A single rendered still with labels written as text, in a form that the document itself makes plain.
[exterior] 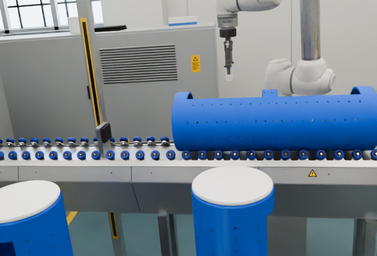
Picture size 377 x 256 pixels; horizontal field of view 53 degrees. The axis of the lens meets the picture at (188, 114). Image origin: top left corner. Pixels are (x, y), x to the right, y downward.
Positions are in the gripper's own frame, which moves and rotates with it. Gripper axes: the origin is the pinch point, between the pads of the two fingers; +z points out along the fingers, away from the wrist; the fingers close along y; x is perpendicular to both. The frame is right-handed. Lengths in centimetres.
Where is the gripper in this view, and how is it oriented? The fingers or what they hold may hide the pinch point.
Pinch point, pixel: (229, 73)
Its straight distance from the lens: 172.5
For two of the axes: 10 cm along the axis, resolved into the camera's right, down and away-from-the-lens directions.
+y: -1.6, 2.9, -9.4
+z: 0.7, 9.6, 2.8
